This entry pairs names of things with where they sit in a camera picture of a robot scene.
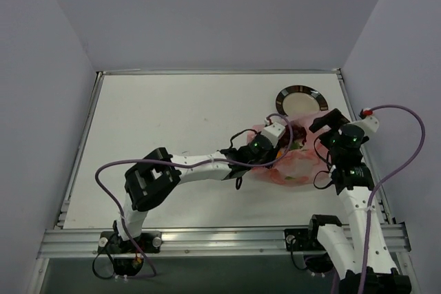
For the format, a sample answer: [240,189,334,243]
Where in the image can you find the red fake grape bunch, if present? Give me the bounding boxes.
[279,124,307,147]

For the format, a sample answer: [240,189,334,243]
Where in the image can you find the pink plastic bag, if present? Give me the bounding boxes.
[247,112,330,187]

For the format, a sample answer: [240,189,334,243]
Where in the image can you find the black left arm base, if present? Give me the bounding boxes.
[92,231,163,280]

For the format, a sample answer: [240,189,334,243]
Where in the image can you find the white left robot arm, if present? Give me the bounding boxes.
[114,132,280,252]

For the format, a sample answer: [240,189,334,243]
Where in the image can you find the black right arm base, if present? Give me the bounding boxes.
[284,227,334,276]

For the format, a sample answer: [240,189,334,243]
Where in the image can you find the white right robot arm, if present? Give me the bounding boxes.
[305,109,412,293]

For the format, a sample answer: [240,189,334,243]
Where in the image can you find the dark rimmed plate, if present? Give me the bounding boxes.
[275,85,329,116]

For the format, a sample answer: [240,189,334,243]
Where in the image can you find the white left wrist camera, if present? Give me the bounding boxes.
[261,118,285,147]

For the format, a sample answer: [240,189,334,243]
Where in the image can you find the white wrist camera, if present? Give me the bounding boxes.
[261,118,285,147]
[351,108,380,136]

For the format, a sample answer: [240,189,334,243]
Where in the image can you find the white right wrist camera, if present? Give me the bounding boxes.
[351,108,380,136]

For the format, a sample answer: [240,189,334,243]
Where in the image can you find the aluminium front frame rail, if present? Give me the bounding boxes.
[37,221,413,259]

